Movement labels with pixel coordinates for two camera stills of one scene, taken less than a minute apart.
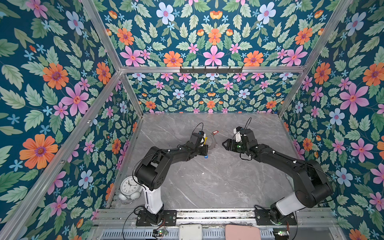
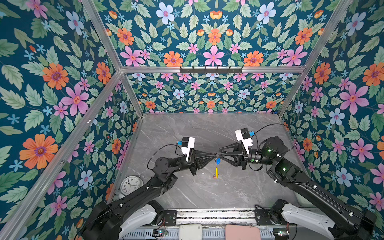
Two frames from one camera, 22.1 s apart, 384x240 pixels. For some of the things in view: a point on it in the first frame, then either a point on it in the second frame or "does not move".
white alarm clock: x=130 y=188 does not move
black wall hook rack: x=210 y=71 does not move
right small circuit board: x=281 y=233 does not move
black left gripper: x=205 y=148 to x=192 y=163
